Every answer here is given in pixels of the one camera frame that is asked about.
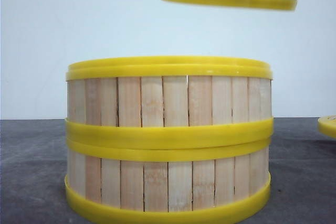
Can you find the yellow woven steamer lid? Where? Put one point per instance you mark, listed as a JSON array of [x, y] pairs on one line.
[[327, 125]]

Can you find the front bamboo steamer basket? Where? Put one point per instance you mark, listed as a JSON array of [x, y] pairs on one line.
[[226, 190]]

